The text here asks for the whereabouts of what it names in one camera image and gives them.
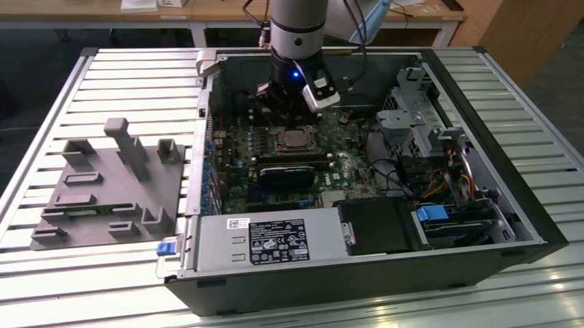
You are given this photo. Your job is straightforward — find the silver CPU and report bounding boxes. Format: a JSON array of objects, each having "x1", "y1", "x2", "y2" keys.
[{"x1": 278, "y1": 129, "x2": 313, "y2": 147}]

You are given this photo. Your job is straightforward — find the metal socket cover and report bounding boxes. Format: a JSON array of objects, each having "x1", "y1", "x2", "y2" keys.
[{"x1": 273, "y1": 126, "x2": 318, "y2": 151}]

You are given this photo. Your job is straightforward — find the CPU socket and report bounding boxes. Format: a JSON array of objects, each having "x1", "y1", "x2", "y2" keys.
[{"x1": 271, "y1": 124, "x2": 321, "y2": 154}]

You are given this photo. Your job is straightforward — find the grey case latch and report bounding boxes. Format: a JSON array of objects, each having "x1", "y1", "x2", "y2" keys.
[{"x1": 194, "y1": 49, "x2": 221, "y2": 78}]

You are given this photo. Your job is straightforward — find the black graphics card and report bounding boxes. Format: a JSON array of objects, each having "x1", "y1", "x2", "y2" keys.
[{"x1": 257, "y1": 165, "x2": 317, "y2": 189}]

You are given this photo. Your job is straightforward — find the green motherboard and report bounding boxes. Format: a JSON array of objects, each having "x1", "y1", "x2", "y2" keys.
[{"x1": 210, "y1": 102, "x2": 384, "y2": 212}]

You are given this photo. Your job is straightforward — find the silver drive cage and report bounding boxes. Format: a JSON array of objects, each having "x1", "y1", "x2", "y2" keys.
[{"x1": 374, "y1": 66, "x2": 462, "y2": 158}]

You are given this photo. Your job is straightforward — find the pale blue teach pendant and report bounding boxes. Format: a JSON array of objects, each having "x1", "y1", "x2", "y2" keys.
[{"x1": 349, "y1": 0, "x2": 394, "y2": 44}]

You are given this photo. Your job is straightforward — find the wooden desk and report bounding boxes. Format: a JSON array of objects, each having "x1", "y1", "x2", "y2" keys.
[{"x1": 0, "y1": 0, "x2": 467, "y2": 47}]

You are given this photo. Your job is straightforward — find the black drive tray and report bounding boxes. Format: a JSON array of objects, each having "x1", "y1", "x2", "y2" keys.
[{"x1": 336, "y1": 197, "x2": 424, "y2": 256}]

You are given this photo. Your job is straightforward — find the silver power supply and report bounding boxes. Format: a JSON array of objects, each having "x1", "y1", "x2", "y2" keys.
[{"x1": 181, "y1": 208, "x2": 348, "y2": 274}]

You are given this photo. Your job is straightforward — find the grey parts rack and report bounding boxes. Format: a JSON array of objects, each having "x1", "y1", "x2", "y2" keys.
[{"x1": 27, "y1": 118, "x2": 189, "y2": 252}]

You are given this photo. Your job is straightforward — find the blue disk carrier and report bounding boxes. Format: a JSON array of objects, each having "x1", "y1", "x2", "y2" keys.
[{"x1": 413, "y1": 203, "x2": 496, "y2": 249}]

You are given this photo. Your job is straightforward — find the blue case latch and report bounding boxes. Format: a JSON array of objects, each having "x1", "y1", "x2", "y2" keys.
[{"x1": 154, "y1": 238, "x2": 177, "y2": 258}]

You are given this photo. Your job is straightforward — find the black PC case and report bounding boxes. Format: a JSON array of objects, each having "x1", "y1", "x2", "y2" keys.
[{"x1": 163, "y1": 46, "x2": 571, "y2": 317}]

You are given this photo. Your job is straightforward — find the wooden cabinet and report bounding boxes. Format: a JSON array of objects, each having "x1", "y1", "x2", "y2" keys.
[{"x1": 449, "y1": 0, "x2": 584, "y2": 88}]

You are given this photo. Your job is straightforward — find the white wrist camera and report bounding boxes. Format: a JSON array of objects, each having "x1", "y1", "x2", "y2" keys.
[{"x1": 301, "y1": 77, "x2": 342, "y2": 113}]

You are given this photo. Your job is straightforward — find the black wire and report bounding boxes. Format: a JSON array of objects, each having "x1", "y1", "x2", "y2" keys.
[{"x1": 368, "y1": 157, "x2": 416, "y2": 201}]

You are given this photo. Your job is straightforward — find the yellow wire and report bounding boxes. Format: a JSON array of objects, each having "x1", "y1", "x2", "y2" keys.
[{"x1": 422, "y1": 182, "x2": 456, "y2": 201}]

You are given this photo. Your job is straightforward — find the orange wire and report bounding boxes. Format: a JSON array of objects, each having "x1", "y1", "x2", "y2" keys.
[{"x1": 458, "y1": 172, "x2": 479, "y2": 203}]

